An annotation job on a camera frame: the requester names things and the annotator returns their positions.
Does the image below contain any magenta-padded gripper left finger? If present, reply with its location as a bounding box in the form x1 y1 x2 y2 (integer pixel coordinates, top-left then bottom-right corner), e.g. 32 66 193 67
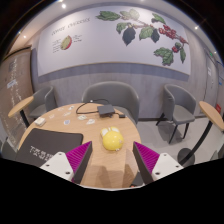
39 140 94 185

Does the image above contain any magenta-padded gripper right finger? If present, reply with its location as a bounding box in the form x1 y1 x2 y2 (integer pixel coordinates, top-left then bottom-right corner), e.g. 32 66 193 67
132 141 184 185

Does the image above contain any yellow computer mouse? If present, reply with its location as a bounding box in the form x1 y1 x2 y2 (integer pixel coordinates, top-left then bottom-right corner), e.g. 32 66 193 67
100 125 125 152

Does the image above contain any black mouse pad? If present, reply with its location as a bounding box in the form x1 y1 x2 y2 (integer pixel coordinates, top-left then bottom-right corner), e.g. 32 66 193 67
15 128 84 168

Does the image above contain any small white box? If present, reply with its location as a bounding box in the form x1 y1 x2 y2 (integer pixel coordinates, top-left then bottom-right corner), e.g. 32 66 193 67
33 116 47 127

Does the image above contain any grey upholstered chair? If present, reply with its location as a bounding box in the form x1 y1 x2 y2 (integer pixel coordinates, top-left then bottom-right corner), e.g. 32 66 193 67
29 85 58 120
81 80 141 125
155 83 197 145

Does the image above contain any round wooden side table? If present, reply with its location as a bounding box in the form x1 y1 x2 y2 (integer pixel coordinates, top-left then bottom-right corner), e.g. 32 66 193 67
7 95 35 129
177 100 224 166

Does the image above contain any black flat box device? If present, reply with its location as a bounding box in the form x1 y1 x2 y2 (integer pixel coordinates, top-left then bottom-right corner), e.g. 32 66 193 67
96 104 116 118

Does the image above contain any black cable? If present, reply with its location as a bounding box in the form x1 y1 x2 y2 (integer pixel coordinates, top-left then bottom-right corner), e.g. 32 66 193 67
75 98 110 115

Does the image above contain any brown wall panel with writing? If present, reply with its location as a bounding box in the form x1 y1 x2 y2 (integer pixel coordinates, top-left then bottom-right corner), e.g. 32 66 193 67
0 48 34 148

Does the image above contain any white wall mural panel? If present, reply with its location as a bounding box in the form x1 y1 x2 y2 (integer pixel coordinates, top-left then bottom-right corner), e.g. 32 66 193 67
36 4 192 77

